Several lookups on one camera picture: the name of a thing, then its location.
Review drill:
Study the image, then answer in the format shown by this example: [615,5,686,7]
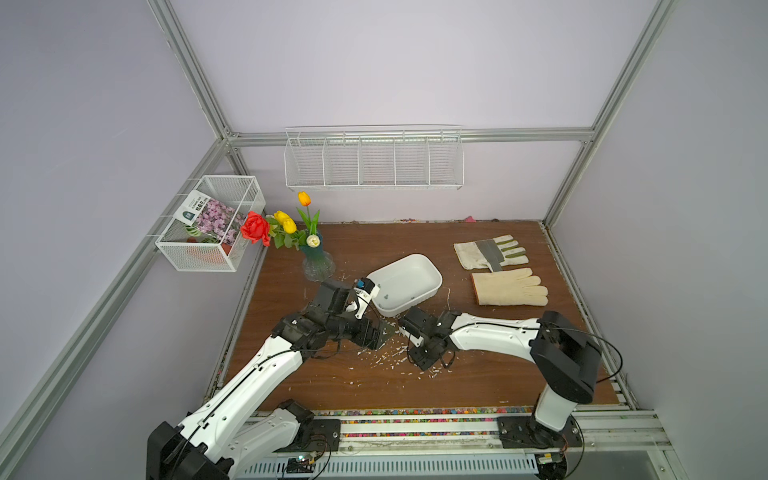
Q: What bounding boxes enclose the glass vase with flowers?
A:
[240,191,335,282]

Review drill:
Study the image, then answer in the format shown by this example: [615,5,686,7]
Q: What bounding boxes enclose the small white wire basket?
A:
[155,175,266,273]

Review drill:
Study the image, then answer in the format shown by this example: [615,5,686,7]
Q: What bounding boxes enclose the long white wire shelf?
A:
[283,124,465,191]

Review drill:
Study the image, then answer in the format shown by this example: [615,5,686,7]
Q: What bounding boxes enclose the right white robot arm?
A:
[398,307,602,450]

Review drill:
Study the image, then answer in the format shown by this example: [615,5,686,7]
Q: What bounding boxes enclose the purple potted flowers with card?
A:
[173,190,245,255]

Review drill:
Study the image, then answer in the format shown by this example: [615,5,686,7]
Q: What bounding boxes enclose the beige canvas work glove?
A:
[472,268,548,307]

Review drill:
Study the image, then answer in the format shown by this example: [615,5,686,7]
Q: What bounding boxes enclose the white plastic storage box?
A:
[368,254,443,318]

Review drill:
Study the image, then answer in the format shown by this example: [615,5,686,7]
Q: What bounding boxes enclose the grey striped work glove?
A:
[453,235,529,272]

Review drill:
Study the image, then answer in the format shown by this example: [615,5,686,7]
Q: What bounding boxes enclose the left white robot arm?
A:
[146,278,384,479]

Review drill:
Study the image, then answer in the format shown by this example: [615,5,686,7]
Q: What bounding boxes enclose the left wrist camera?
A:
[346,277,380,320]

